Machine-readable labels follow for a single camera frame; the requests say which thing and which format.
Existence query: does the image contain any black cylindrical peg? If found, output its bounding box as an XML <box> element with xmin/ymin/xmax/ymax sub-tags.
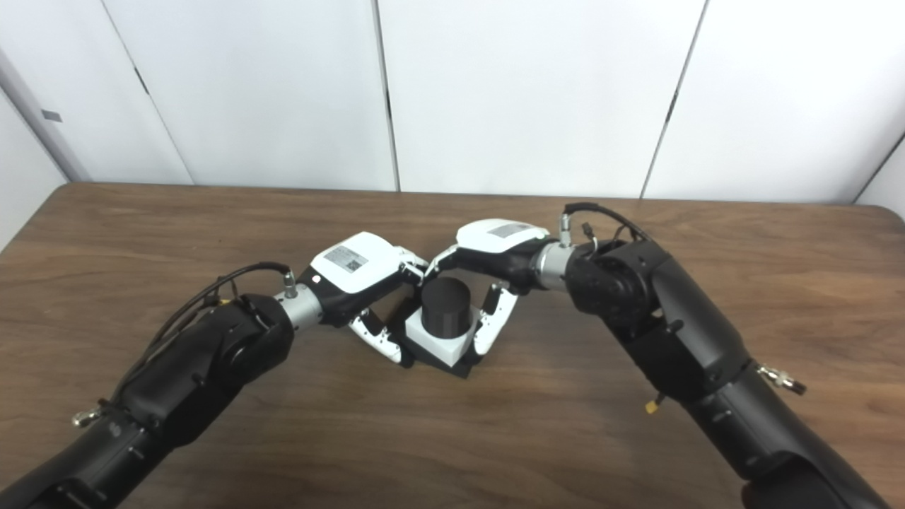
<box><xmin>399</xmin><ymin>276</ymin><xmax>489</xmax><ymax>379</ymax></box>

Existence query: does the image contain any white square piece with hole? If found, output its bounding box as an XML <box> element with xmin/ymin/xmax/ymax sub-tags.
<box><xmin>404</xmin><ymin>304</ymin><xmax>481</xmax><ymax>368</ymax></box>

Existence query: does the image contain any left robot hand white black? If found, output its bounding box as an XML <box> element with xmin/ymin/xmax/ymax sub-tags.
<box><xmin>297</xmin><ymin>231</ymin><xmax>431</xmax><ymax>367</ymax></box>

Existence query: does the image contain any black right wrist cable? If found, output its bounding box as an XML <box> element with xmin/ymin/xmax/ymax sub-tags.
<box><xmin>560</xmin><ymin>202</ymin><xmax>808</xmax><ymax>397</ymax></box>

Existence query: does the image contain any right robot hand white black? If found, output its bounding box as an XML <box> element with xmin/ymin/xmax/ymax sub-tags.
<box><xmin>423</xmin><ymin>218</ymin><xmax>559</xmax><ymax>356</ymax></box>

